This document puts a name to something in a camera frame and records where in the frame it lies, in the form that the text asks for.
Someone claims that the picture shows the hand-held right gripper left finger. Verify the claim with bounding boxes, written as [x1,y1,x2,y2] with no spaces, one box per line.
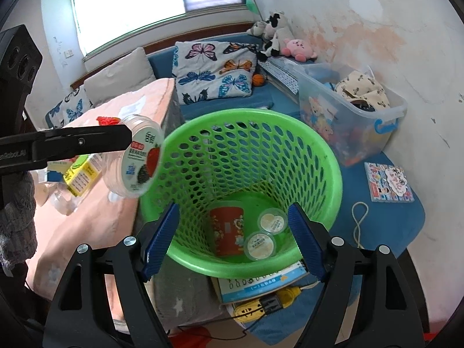
[43,202,181,348]

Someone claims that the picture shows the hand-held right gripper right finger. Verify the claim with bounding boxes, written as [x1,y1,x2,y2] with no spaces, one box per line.
[287,202,425,348]

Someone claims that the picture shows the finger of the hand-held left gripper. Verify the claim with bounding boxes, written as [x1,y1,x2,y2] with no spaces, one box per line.
[32,125,133,165]

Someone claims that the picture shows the green plastic mesh basket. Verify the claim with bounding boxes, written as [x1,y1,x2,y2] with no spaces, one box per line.
[139,109,343,278]

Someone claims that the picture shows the clear plastic cup strawberry label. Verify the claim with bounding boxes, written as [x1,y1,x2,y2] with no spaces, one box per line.
[101,114,164,199]

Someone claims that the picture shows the small butterfly print pillow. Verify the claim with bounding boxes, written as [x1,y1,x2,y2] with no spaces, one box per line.
[45,85,95,129]

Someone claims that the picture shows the yellow green drink carton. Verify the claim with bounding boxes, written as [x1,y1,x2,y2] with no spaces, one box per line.
[62,154,104,198]

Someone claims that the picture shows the small round lidded container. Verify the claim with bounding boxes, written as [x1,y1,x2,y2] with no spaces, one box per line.
[257,208,287,234]
[244,231,277,261]

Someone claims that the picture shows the clear plastic wrapper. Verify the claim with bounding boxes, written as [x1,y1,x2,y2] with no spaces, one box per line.
[38,181,78,214]

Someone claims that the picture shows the blue white booklet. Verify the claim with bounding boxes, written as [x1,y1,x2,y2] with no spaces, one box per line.
[217,259,310,305]

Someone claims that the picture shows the red patterned paper cup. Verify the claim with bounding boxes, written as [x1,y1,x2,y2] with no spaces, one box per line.
[210,206,245,258]

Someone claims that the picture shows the pink fleece blanket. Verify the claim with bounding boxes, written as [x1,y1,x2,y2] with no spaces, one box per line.
[27,78,227,329]

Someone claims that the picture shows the beige pillow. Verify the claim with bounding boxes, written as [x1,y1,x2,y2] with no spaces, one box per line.
[83,47,157,108]

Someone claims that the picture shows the blue bed mattress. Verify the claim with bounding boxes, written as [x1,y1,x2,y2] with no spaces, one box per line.
[145,31,426,347]

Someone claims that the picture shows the yellow power strip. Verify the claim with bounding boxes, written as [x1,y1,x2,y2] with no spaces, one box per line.
[232,286,303,323]

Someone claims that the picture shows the red cloth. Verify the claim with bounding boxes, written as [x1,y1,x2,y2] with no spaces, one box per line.
[170,326,211,348]

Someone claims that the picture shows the colourful picture book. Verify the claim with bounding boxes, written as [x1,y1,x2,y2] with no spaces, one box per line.
[364,161,415,202]

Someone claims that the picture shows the clear plastic storage box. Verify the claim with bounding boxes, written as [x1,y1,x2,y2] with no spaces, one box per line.
[293,61,408,167]

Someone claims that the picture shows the large butterfly print pillow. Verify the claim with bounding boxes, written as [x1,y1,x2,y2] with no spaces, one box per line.
[173,41,259,106]

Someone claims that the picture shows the window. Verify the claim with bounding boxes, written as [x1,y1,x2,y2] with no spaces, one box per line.
[69,0,249,60]

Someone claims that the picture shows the cream patterned cloth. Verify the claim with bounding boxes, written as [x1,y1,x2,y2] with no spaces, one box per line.
[333,70,390,111]

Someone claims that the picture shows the polka dot folded cloth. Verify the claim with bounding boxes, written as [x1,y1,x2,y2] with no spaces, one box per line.
[257,58,309,95]

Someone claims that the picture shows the brown wooden headboard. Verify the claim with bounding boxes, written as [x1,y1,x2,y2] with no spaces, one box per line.
[70,18,254,89]

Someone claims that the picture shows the pink round plush toy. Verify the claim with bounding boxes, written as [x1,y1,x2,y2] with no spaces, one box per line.
[283,37,318,61]

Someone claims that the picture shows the grey white plush toy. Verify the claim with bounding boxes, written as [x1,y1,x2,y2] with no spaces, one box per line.
[246,20,269,37]

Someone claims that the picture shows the black white cow plush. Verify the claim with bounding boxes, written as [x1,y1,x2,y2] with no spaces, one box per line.
[257,12,294,62]

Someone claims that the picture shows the white cord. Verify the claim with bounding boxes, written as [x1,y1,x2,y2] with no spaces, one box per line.
[351,202,370,251]

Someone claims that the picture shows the black cable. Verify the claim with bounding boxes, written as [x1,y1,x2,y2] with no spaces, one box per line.
[167,312,262,334]

